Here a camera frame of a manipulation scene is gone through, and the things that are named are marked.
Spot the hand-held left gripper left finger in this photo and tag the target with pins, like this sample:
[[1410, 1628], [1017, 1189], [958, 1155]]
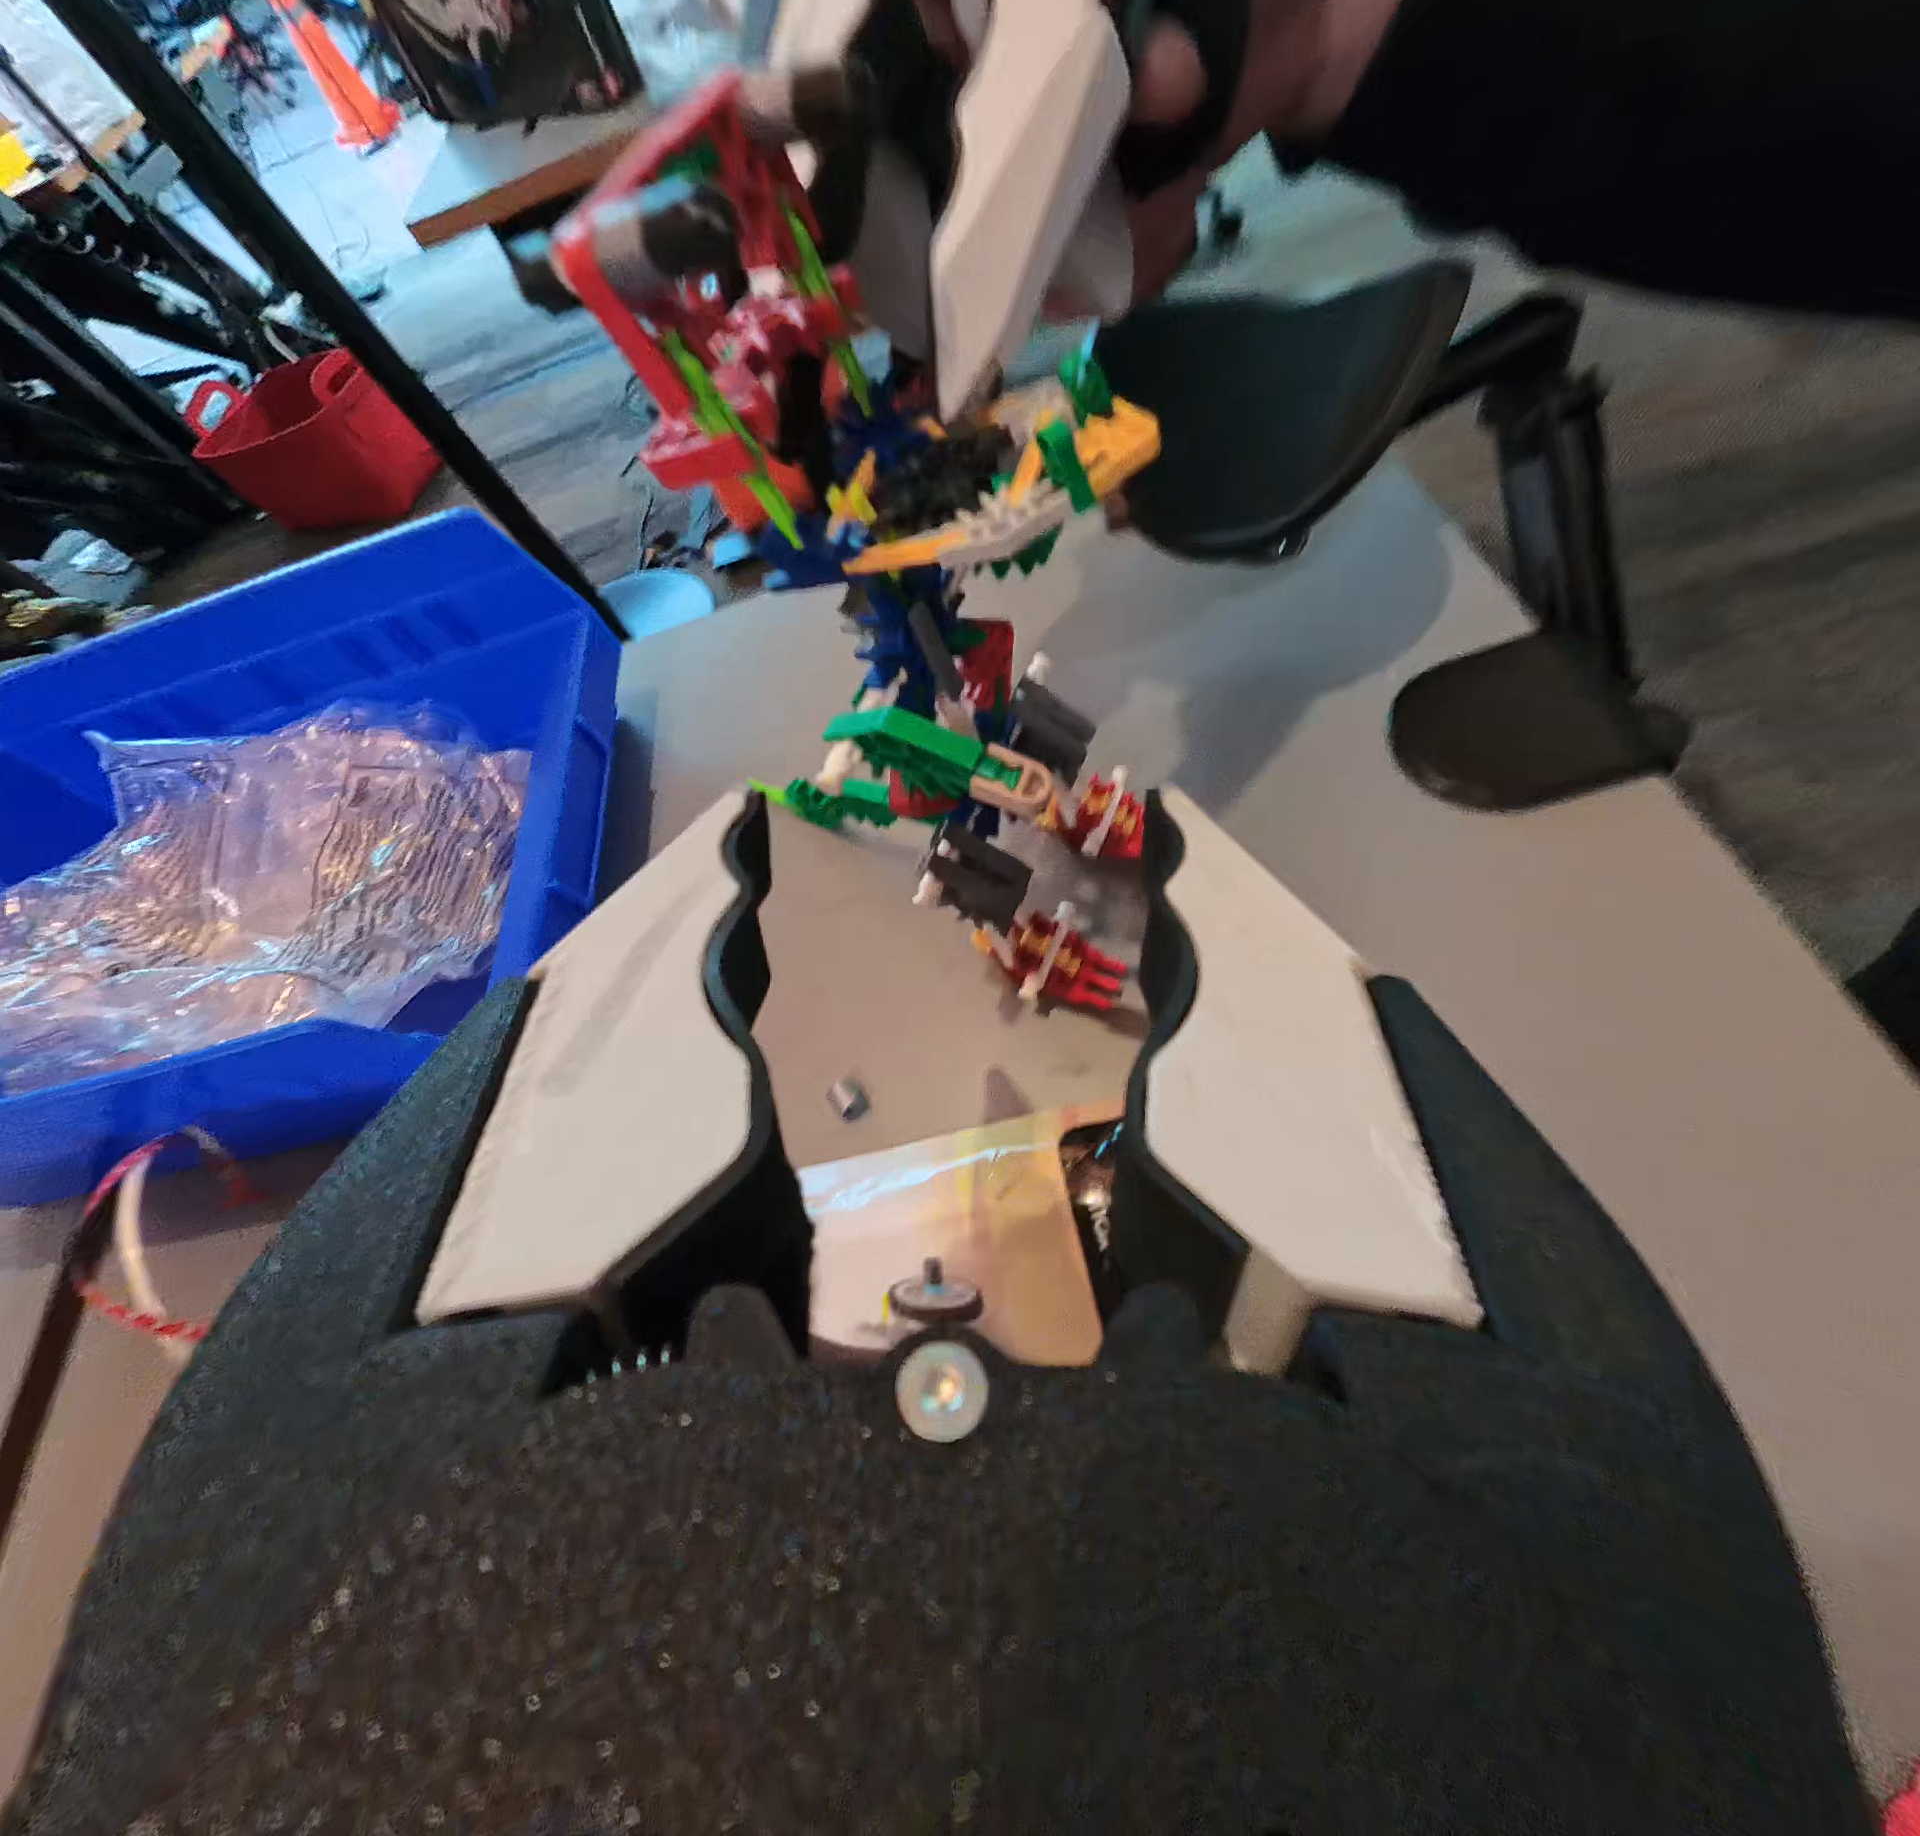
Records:
[[600, 1117]]

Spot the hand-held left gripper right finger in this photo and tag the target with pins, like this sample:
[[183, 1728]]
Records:
[[1293, 1117]]

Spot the red yellow toy assembly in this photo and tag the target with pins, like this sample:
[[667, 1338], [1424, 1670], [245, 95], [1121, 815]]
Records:
[[1073, 958]]

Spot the green clip connector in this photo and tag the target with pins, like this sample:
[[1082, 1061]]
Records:
[[1060, 461]]

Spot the red toy model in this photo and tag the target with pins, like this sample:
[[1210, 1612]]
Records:
[[704, 451]]

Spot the small multicolour toy model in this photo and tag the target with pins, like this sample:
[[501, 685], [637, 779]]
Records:
[[899, 621]]

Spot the black toy box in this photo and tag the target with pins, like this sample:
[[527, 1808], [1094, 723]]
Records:
[[480, 9]]

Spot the wooden side table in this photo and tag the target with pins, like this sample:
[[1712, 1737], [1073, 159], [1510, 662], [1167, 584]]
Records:
[[508, 195]]

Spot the black clamp-on armrest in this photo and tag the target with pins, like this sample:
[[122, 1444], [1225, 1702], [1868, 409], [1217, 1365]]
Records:
[[1276, 424]]

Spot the crumpled clear plastic bag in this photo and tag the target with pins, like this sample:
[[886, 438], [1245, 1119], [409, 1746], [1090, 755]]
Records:
[[270, 877]]

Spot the orange traffic cone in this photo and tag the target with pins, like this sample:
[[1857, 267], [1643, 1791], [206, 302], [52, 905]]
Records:
[[330, 51]]

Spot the pale blue round base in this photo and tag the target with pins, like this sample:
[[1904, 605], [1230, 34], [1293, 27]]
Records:
[[658, 602]]

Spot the blue plastic bin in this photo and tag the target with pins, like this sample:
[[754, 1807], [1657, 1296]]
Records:
[[301, 621]]

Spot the red plastic tub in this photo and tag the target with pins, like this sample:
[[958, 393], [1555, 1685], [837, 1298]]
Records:
[[317, 442]]

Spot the black metal frame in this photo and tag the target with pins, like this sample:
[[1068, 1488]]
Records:
[[93, 365]]

